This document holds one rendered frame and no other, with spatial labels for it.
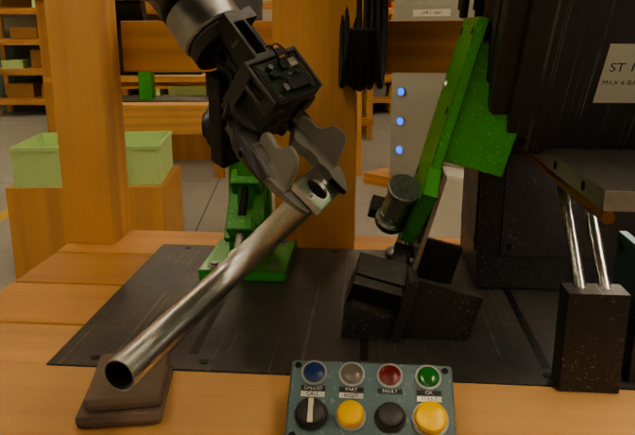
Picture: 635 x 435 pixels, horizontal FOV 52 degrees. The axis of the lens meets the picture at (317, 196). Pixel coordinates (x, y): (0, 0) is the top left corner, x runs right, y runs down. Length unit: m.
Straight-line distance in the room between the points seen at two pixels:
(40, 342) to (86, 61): 0.51
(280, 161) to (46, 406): 0.33
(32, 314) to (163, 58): 0.52
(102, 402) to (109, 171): 0.62
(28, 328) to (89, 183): 0.37
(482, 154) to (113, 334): 0.49
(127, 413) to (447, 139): 0.43
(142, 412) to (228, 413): 0.08
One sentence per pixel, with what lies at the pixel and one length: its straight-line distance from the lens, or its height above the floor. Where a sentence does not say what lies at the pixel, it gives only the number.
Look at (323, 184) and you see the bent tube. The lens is 0.69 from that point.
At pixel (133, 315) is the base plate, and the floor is 0.90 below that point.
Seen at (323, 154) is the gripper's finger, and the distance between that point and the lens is 0.70.
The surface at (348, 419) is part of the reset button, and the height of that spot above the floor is 0.93.
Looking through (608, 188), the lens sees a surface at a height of 1.13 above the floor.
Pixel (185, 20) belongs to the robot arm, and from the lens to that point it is 0.71.
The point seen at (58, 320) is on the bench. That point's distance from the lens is 0.96.
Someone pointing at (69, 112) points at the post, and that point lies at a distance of 1.22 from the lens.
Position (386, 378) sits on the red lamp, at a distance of 0.62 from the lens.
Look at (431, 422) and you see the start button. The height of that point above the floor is 0.93.
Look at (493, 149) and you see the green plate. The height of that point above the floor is 1.13.
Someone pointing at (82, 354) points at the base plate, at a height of 0.90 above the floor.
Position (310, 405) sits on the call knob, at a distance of 0.60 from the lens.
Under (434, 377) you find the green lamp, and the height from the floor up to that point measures 0.95.
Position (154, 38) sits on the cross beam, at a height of 1.24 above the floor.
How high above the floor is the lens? 1.26
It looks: 14 degrees down
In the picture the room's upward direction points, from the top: straight up
